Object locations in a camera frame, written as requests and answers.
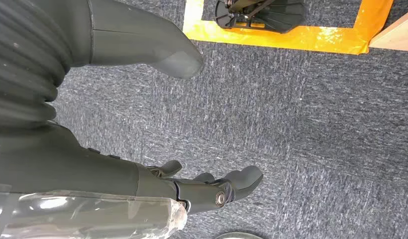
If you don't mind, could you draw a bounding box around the clear plastic film wrap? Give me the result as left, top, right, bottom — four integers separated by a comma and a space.
0, 190, 188, 239

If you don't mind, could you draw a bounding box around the ribbed grey right arm sleeve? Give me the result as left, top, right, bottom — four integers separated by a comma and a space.
0, 0, 73, 129

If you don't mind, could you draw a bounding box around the round black silver disc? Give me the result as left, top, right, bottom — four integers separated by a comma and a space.
214, 232, 264, 239

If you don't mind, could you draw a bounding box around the black robot foot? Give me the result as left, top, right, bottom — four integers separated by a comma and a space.
214, 0, 306, 34

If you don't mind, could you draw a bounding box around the light wooden desk panel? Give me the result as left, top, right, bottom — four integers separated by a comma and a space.
369, 8, 408, 52

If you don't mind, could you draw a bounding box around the orange floor tape frame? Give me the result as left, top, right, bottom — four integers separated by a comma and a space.
182, 0, 394, 55

